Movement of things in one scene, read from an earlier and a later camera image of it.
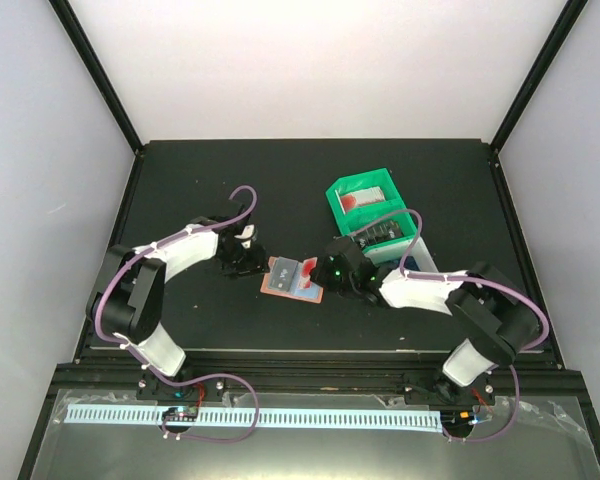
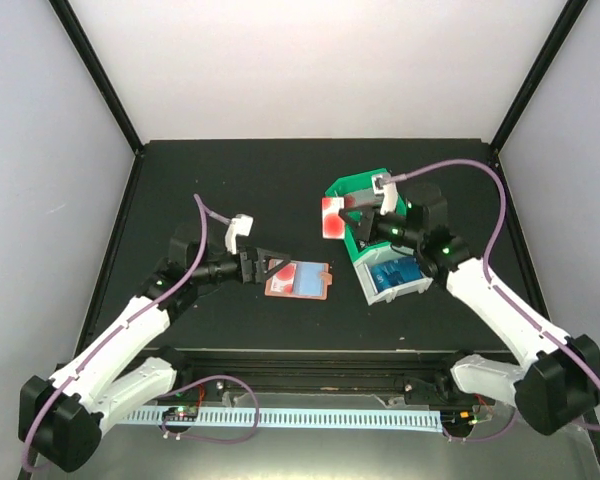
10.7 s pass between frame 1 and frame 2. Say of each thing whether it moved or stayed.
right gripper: moved
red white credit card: moved
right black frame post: stayed
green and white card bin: stayed
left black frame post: stayed
